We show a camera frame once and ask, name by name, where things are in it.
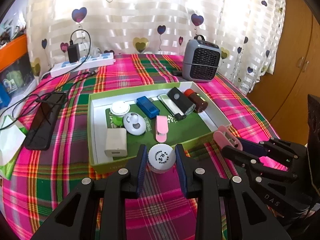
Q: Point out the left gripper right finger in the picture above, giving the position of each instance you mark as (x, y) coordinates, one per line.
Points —
(232, 200)

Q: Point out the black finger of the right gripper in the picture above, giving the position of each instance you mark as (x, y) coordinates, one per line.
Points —
(253, 164)
(281, 151)

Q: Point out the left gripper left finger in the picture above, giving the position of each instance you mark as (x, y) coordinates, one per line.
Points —
(96, 208)

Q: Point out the pink small clip case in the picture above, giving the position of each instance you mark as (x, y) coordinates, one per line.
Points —
(223, 137)

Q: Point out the white round bottle cap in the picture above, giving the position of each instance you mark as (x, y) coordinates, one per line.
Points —
(161, 158)

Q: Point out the white wall charger plug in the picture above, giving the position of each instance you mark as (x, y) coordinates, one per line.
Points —
(116, 142)

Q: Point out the silver metal lighter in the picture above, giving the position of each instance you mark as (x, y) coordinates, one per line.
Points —
(171, 107)

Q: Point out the wooden cabinet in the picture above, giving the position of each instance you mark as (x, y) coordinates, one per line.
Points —
(282, 97)

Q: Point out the white panda-shaped gadget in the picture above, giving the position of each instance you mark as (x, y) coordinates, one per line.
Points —
(134, 123)

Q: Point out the green and white tray box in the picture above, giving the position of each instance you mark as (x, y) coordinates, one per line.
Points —
(195, 129)

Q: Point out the brown bottle red cap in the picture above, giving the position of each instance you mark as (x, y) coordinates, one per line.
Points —
(199, 102)

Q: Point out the pink clip gadget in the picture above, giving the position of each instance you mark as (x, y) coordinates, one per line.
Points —
(161, 128)

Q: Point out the black sensor flashlight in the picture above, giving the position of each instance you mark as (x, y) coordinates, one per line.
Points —
(181, 101)

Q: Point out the white round disc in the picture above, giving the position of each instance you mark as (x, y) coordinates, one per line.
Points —
(120, 108)

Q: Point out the blue USB tester dongle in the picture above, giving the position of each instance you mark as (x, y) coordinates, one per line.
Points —
(148, 108)

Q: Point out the black smartphone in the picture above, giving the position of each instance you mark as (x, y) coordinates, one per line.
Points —
(40, 133)

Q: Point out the grey portable heater fan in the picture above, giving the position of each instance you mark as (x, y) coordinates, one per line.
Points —
(201, 60)

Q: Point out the white tissue pack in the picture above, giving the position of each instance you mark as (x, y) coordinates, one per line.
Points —
(12, 139)

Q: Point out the white power strip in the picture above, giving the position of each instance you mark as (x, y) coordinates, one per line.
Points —
(84, 63)

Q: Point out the black power adapter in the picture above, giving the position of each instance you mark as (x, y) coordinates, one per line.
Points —
(73, 53)

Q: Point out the blue small box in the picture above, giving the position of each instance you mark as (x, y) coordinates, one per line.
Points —
(4, 97)

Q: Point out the orange and black box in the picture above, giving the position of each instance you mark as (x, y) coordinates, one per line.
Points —
(16, 73)

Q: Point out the heart-pattern white curtain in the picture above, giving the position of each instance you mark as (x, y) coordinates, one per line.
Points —
(247, 31)

